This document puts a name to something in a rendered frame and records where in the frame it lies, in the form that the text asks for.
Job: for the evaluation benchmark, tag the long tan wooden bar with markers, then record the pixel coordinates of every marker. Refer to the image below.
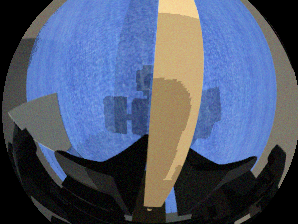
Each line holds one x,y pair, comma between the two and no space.
177,84

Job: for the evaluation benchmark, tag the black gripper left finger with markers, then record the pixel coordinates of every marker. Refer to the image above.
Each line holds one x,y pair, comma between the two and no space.
120,176

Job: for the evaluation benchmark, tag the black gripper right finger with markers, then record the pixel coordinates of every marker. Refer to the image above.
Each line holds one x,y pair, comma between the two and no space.
200,178

